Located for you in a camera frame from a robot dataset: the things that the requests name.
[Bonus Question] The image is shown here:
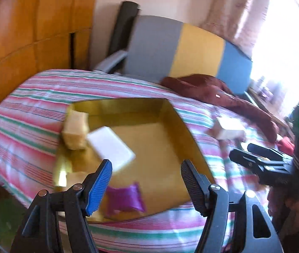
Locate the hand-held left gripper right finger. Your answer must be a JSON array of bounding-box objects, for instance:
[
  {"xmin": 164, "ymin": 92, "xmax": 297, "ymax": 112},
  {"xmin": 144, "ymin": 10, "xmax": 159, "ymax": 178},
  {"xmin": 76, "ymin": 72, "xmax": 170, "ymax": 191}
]
[{"xmin": 180, "ymin": 159, "xmax": 283, "ymax": 253}]

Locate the white rectangular box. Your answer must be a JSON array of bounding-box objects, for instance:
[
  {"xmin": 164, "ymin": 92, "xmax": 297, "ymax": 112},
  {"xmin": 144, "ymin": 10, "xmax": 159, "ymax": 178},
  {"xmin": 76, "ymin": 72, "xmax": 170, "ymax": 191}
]
[{"xmin": 86, "ymin": 126, "xmax": 136, "ymax": 173}]

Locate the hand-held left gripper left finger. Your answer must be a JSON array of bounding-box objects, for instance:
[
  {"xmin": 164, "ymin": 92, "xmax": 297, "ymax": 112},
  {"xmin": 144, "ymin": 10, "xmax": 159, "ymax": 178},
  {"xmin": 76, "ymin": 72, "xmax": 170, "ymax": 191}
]
[{"xmin": 9, "ymin": 159, "xmax": 112, "ymax": 253}]

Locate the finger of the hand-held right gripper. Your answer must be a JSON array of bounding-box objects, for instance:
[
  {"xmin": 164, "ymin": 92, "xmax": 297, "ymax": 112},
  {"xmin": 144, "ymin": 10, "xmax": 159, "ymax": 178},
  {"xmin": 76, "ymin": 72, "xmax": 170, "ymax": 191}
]
[
  {"xmin": 247, "ymin": 143, "xmax": 287, "ymax": 162},
  {"xmin": 229, "ymin": 148, "xmax": 295, "ymax": 183}
]

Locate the pink patterned curtain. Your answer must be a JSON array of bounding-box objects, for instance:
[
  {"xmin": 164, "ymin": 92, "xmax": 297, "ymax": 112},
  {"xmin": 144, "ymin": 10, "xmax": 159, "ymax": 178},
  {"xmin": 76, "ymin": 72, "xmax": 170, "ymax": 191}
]
[{"xmin": 199, "ymin": 0, "xmax": 274, "ymax": 56}]

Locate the shiny golden cardboard box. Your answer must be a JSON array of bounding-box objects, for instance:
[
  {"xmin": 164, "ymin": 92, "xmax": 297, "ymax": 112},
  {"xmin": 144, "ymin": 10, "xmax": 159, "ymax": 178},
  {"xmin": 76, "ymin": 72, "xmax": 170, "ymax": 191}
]
[{"xmin": 53, "ymin": 98, "xmax": 216, "ymax": 223}]

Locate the white tissue box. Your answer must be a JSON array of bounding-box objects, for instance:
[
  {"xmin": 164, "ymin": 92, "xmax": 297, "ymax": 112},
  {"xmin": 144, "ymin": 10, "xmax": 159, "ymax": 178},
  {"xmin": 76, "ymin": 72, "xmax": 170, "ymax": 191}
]
[{"xmin": 213, "ymin": 117, "xmax": 247, "ymax": 141}]

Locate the purple snack packet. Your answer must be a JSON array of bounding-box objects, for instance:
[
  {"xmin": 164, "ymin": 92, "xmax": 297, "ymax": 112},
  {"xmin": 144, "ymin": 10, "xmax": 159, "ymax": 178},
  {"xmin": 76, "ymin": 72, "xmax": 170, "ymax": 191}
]
[{"xmin": 105, "ymin": 182, "xmax": 147, "ymax": 215}]

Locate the wooden wardrobe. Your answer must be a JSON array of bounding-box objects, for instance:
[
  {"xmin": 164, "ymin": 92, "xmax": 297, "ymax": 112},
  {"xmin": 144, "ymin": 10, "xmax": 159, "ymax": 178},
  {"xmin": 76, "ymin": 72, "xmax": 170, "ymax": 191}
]
[{"xmin": 0, "ymin": 0, "xmax": 100, "ymax": 127}]

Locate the grey yellow blue headboard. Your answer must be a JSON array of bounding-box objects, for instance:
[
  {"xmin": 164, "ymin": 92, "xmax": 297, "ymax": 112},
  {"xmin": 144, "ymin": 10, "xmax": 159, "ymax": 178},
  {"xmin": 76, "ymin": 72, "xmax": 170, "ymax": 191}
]
[{"xmin": 124, "ymin": 15, "xmax": 252, "ymax": 95}]

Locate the striped pink green bed sheet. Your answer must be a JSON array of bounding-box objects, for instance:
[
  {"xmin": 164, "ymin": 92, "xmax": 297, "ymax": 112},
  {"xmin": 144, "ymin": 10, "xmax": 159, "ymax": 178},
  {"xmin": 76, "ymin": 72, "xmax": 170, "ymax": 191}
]
[{"xmin": 0, "ymin": 69, "xmax": 295, "ymax": 253}]

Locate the grey black chair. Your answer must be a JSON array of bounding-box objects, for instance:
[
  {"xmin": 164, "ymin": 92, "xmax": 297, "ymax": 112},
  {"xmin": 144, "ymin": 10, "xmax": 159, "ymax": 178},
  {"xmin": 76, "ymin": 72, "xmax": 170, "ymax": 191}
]
[{"xmin": 94, "ymin": 1, "xmax": 141, "ymax": 74}]

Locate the maroon jacket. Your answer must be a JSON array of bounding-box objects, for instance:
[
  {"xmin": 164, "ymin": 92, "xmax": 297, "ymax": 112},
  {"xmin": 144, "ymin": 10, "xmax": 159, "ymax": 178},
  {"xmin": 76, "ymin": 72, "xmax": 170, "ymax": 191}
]
[{"xmin": 161, "ymin": 74, "xmax": 280, "ymax": 143}]

